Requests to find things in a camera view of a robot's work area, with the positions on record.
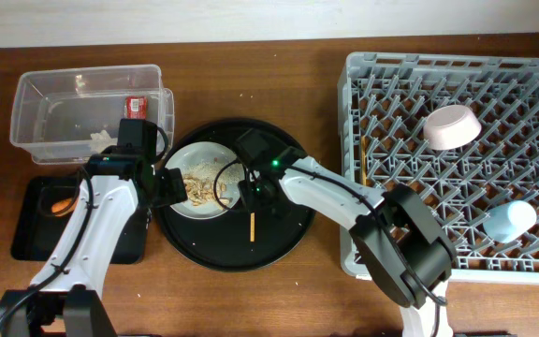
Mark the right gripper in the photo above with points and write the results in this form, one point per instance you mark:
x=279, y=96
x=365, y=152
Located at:
x=250, y=199

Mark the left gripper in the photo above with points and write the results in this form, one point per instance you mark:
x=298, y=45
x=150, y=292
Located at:
x=173, y=186

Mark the wooden chopstick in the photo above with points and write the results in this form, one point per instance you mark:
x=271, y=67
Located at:
x=363, y=159
x=252, y=227

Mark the pile of peanut shells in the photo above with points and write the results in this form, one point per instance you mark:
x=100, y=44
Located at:
x=202, y=191

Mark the pile of white rice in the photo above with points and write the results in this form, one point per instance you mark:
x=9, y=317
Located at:
x=209, y=171

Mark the grey plate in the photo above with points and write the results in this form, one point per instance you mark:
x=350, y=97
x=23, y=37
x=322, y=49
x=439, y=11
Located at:
x=196, y=153

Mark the white tissue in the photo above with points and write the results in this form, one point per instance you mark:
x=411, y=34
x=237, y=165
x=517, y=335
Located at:
x=101, y=141

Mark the red snack wrapper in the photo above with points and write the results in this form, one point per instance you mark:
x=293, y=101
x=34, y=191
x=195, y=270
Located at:
x=136, y=107

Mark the orange carrot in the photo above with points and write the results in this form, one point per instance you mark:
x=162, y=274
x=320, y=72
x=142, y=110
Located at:
x=63, y=207

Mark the pink bowl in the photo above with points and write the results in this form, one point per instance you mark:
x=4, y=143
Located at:
x=451, y=127

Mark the blue cup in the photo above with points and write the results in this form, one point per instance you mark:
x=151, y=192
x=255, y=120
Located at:
x=507, y=222

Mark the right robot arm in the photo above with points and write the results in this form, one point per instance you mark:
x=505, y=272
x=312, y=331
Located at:
x=405, y=250

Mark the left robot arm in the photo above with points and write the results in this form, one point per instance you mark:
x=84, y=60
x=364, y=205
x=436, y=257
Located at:
x=112, y=186

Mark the clear plastic waste bin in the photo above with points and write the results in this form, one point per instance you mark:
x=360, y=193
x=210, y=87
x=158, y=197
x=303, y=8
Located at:
x=56, y=111

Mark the grey dishwasher rack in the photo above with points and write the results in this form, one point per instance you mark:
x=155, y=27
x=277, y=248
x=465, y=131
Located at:
x=387, y=97

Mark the round black serving tray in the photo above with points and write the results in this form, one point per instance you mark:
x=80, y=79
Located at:
x=223, y=243

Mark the black rectangular tray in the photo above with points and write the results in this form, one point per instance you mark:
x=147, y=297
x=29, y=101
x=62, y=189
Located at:
x=36, y=235

